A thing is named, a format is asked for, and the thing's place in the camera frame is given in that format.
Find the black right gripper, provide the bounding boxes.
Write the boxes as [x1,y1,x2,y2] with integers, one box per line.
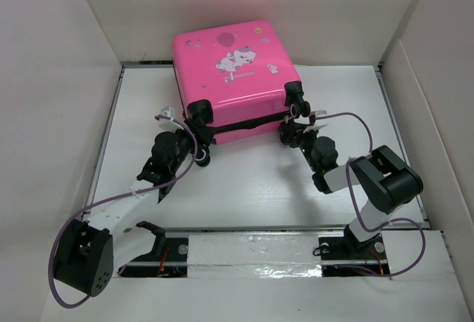
[281,121,321,172]

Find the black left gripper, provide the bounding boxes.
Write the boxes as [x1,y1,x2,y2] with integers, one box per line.
[168,118,214,173]

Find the pink hard-shell suitcase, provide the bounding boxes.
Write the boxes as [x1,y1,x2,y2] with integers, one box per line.
[172,20,310,144]

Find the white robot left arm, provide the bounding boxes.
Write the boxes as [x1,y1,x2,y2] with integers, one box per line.
[47,114,216,309]

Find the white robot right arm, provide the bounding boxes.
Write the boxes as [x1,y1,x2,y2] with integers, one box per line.
[278,121,424,258]

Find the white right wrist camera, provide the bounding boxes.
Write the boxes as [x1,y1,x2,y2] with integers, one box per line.
[303,110,327,133]

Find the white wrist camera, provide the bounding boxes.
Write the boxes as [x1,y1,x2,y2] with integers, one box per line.
[154,106,183,131]
[303,110,327,133]

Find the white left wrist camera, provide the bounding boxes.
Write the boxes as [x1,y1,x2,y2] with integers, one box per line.
[154,106,183,131]

